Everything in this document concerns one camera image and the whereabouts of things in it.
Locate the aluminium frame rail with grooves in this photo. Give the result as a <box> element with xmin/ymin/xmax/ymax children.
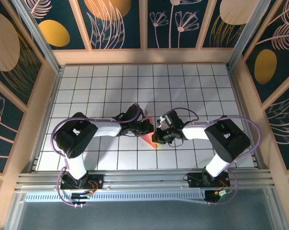
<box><xmin>14</xmin><ymin>169</ymin><xmax>276</xmax><ymax>192</ymax></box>

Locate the grey slotted cable duct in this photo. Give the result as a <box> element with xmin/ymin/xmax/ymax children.
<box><xmin>24</xmin><ymin>193</ymin><xmax>206</xmax><ymax>202</ymax></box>

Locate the aluminium table side rail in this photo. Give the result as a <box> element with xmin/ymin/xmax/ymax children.
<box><xmin>28</xmin><ymin>66</ymin><xmax>65</xmax><ymax>173</ymax></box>
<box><xmin>227</xmin><ymin>66</ymin><xmax>266</xmax><ymax>170</ymax></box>

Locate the black controller box with wires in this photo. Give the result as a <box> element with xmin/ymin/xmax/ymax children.
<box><xmin>71</xmin><ymin>191</ymin><xmax>93</xmax><ymax>207</ymax></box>
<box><xmin>204</xmin><ymin>189</ymin><xmax>232</xmax><ymax>205</ymax></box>

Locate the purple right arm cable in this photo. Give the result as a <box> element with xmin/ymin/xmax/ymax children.
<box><xmin>174</xmin><ymin>108</ymin><xmax>263</xmax><ymax>206</ymax></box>

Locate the aluminium corner post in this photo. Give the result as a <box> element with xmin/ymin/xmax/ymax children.
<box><xmin>227</xmin><ymin>0</ymin><xmax>272</xmax><ymax>70</ymax></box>
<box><xmin>11</xmin><ymin>0</ymin><xmax>64</xmax><ymax>72</ymax></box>

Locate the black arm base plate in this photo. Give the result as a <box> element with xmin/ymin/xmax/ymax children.
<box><xmin>60</xmin><ymin>173</ymin><xmax>105</xmax><ymax>190</ymax></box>
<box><xmin>187</xmin><ymin>172</ymin><xmax>231</xmax><ymax>189</ymax></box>

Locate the pink paper sheet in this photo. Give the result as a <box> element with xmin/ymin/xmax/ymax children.
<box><xmin>138</xmin><ymin>116</ymin><xmax>159</xmax><ymax>150</ymax></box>

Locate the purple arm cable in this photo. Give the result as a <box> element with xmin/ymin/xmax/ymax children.
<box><xmin>174</xmin><ymin>108</ymin><xmax>263</xmax><ymax>206</ymax></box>
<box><xmin>51</xmin><ymin>103</ymin><xmax>145</xmax><ymax>208</ymax></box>

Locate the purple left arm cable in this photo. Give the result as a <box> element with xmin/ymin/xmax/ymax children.
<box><xmin>51</xmin><ymin>103</ymin><xmax>145</xmax><ymax>208</ymax></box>

